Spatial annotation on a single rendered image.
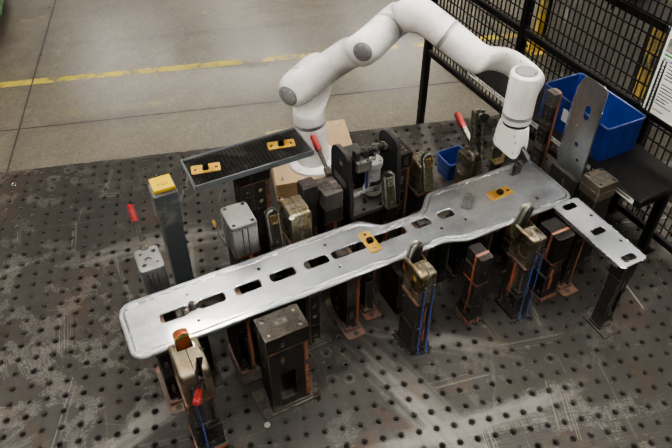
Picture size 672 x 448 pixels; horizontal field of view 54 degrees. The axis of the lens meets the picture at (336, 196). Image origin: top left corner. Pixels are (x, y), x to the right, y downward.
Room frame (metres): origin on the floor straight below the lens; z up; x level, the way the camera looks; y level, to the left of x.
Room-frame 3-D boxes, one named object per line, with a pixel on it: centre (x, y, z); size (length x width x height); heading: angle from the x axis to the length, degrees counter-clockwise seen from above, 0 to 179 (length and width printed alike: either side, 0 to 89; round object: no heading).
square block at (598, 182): (1.55, -0.82, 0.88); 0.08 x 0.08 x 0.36; 27
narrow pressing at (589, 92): (1.65, -0.75, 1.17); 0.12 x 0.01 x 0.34; 27
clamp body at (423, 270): (1.20, -0.23, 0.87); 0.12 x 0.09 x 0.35; 27
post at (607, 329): (1.27, -0.82, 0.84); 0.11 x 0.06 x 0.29; 27
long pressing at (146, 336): (1.31, -0.08, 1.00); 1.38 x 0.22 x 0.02; 117
